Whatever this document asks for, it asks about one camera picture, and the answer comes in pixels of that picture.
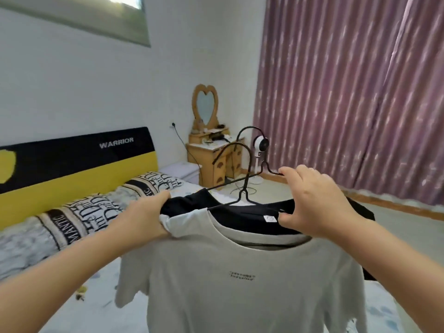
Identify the white standing fan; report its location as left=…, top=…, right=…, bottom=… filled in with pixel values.
left=248, top=135, right=271, bottom=185

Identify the yellow black bed headboard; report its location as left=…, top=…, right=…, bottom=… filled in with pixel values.
left=0, top=127, right=159, bottom=231

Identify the person's right forearm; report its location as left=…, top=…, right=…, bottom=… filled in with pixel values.
left=341, top=218, right=444, bottom=333

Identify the wooden framed mirror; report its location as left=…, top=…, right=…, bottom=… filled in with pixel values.
left=191, top=84, right=220, bottom=130

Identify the purple curtain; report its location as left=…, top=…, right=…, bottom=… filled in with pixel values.
left=251, top=0, right=444, bottom=207

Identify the black wire hanger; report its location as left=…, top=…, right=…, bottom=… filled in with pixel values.
left=207, top=142, right=311, bottom=249
left=203, top=126, right=285, bottom=191

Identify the white printed t-shirt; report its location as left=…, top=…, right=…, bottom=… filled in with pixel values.
left=114, top=208, right=368, bottom=333

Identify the wooden cabinet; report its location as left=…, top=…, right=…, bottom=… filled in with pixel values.
left=185, top=127, right=245, bottom=188

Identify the black power cable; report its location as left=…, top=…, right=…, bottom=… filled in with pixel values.
left=173, top=126, right=259, bottom=195

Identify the white nightstand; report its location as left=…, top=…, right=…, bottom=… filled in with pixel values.
left=159, top=162, right=203, bottom=186

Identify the person's left hand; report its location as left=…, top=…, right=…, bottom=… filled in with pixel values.
left=111, top=190, right=173, bottom=253

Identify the black white printed pillow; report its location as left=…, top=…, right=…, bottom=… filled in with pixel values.
left=123, top=171, right=185, bottom=198
left=0, top=194, right=125, bottom=281

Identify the person's right hand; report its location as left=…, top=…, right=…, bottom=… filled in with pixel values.
left=277, top=165, right=365, bottom=241

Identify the white leaf print quilt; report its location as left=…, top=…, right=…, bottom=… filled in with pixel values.
left=40, top=180, right=417, bottom=333

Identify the person's left forearm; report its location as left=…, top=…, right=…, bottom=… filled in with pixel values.
left=0, top=218, right=139, bottom=333

